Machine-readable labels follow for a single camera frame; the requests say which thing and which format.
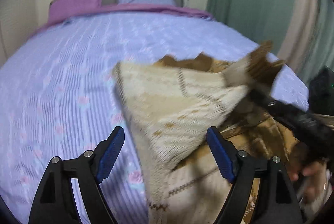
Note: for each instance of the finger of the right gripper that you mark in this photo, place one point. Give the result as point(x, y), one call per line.
point(304, 126)

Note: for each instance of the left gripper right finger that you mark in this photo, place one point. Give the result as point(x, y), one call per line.
point(276, 200)

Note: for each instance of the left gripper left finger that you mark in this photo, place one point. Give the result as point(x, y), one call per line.
point(54, 199)

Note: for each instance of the brown cream plaid knit sweater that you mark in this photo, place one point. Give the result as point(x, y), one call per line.
point(168, 107)

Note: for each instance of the person's right hand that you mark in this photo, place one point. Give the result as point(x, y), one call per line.
point(315, 173)

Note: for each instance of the beige sheer curtain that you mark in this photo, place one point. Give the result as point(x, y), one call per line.
point(294, 47)

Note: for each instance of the lavender floral bedspread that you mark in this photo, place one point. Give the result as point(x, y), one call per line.
point(57, 90)

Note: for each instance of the green curtain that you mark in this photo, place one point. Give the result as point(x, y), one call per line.
point(262, 20)

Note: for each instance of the purple pillow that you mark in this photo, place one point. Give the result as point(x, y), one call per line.
point(59, 10)

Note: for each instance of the purple folded bed sheet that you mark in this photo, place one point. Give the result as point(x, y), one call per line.
point(147, 8)

